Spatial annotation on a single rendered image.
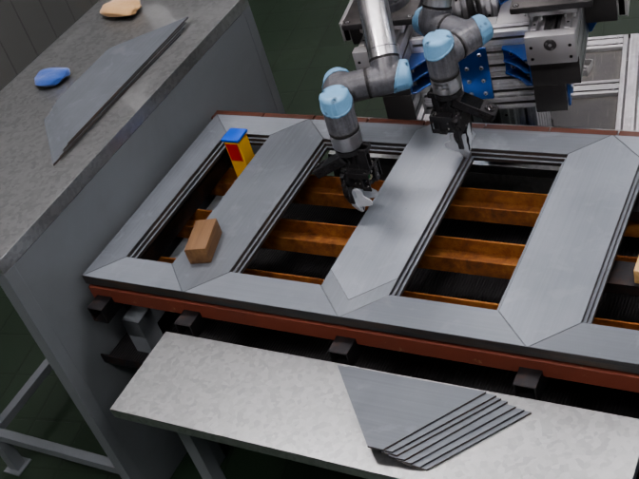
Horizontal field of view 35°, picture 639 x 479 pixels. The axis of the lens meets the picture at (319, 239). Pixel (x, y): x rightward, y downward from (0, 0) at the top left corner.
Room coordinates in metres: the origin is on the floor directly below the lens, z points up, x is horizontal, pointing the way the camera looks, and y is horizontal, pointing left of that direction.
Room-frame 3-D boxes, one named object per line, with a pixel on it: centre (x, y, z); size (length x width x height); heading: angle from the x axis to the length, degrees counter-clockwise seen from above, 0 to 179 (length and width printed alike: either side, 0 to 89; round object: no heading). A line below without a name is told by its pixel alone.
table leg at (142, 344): (2.16, 0.55, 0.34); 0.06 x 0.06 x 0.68; 52
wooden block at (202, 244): (2.11, 0.29, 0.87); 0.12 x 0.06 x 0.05; 158
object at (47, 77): (2.92, 0.63, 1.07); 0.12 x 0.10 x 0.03; 59
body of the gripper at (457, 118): (2.14, -0.42, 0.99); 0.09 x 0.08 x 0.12; 52
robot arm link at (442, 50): (2.14, -0.43, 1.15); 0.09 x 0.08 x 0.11; 116
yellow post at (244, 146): (2.54, 0.14, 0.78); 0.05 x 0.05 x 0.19; 52
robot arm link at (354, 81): (2.14, -0.18, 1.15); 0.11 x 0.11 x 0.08; 79
